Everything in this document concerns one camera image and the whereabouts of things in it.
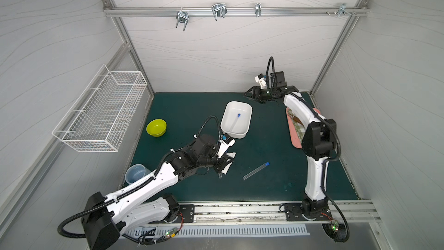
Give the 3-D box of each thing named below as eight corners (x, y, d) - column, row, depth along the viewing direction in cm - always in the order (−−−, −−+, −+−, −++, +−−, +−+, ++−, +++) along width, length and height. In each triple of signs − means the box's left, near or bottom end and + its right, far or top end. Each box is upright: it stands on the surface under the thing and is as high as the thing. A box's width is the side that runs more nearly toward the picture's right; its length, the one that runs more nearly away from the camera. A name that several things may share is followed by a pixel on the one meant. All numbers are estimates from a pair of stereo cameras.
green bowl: (146, 137, 99) (143, 133, 95) (151, 123, 105) (149, 118, 102) (164, 137, 99) (162, 133, 95) (168, 123, 105) (166, 118, 102)
